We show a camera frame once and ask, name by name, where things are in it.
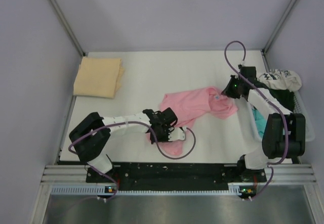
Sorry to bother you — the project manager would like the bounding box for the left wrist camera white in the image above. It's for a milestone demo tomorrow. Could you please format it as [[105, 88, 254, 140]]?
[[168, 126, 187, 142]]

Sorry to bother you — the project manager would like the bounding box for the right corner aluminium post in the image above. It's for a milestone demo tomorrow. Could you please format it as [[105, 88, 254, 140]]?
[[262, 0, 299, 56]]

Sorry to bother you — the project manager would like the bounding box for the pink t shirt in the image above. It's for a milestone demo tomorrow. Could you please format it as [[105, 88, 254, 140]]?
[[145, 86, 239, 158]]

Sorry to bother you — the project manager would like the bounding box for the folded beige t shirt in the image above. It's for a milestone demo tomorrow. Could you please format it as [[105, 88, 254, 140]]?
[[73, 57, 125, 99]]

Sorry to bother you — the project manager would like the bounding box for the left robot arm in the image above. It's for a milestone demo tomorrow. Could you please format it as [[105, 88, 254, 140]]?
[[68, 108, 185, 182]]

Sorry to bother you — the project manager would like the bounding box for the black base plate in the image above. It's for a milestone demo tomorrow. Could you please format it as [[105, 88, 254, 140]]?
[[85, 161, 267, 191]]

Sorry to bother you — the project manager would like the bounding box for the left corner aluminium post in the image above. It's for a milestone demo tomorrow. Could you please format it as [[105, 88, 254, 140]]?
[[48, 0, 86, 57]]

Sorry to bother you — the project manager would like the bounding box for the dark green t shirt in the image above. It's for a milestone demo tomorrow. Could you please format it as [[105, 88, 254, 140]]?
[[253, 80, 295, 112]]

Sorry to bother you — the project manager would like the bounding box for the white printed t shirt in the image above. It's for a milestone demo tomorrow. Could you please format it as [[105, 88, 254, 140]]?
[[257, 69, 302, 92]]

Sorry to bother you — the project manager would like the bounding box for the teal t shirt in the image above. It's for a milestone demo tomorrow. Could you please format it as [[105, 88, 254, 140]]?
[[252, 108, 267, 138]]

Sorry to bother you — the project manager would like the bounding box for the corner aluminium post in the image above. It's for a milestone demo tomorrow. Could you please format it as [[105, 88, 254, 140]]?
[[48, 0, 86, 57], [262, 0, 299, 56]]

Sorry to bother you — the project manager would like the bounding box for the grey slotted cable duct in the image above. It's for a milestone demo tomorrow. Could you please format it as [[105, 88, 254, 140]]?
[[51, 185, 256, 196]]

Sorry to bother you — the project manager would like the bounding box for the white plastic basket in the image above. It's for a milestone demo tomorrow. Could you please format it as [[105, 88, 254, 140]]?
[[240, 89, 316, 144]]

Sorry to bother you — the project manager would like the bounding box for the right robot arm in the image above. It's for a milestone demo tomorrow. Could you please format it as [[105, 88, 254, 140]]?
[[222, 65, 306, 182]]

